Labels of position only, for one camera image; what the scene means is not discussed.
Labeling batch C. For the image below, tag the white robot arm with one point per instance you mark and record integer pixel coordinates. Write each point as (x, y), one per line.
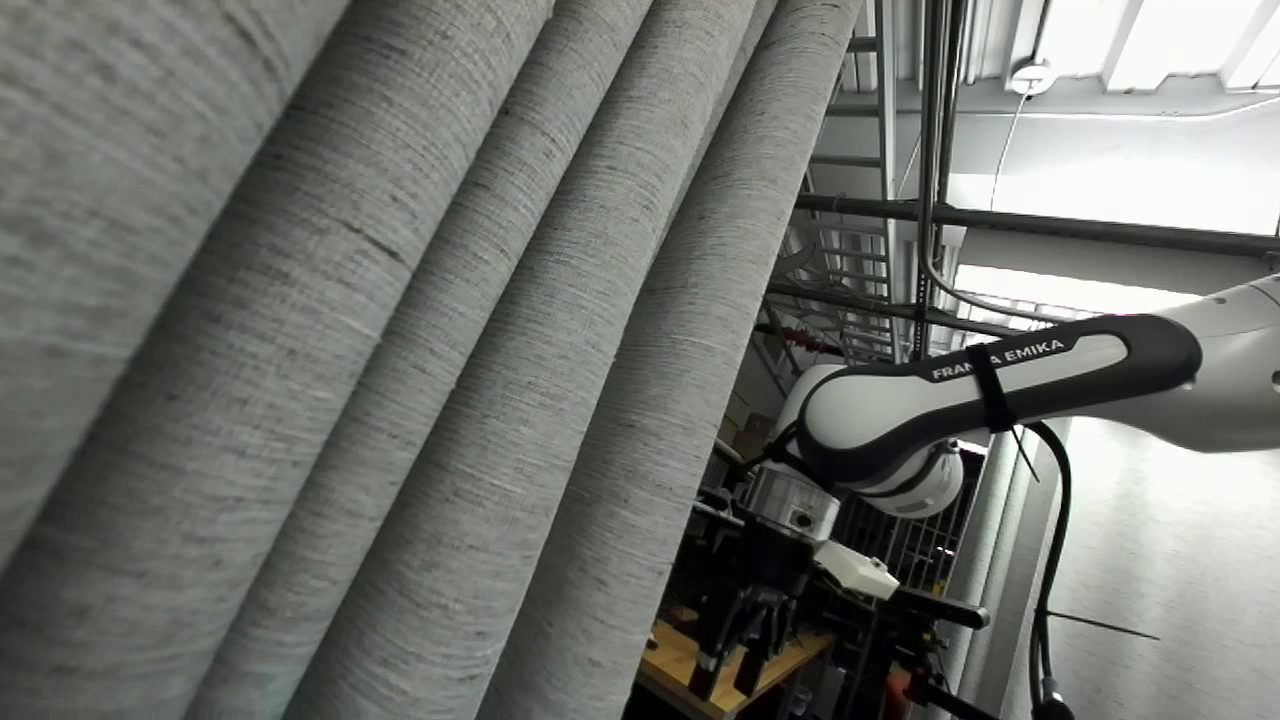
(1199, 374)

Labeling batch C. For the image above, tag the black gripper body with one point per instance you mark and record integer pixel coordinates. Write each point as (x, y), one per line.
(786, 500)

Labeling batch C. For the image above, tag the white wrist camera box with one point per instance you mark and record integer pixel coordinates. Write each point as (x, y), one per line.
(855, 571)

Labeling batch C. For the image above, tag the ceiling smoke detector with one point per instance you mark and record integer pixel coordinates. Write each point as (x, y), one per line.
(1031, 79)

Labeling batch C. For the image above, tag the grey fabric curtain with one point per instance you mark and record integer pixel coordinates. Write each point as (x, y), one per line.
(363, 352)

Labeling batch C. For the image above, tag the black ceiling pipe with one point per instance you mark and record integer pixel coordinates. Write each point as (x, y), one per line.
(1055, 227)

